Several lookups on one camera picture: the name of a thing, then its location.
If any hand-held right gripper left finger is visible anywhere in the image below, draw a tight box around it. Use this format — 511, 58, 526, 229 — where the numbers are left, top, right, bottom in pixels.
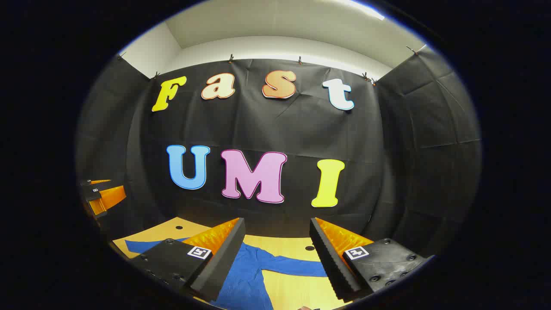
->
127, 217, 246, 302

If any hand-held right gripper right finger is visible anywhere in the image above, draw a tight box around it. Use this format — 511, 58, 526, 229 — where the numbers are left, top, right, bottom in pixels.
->
309, 217, 435, 302

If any blue button shirt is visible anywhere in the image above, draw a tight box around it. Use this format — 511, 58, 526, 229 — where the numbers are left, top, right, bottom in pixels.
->
125, 238, 328, 310

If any row of small backdrop clips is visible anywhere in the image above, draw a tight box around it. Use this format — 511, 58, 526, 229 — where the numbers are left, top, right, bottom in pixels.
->
117, 45, 420, 86

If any black backdrop cloth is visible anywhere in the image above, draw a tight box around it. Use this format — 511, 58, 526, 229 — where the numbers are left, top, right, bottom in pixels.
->
75, 45, 482, 259

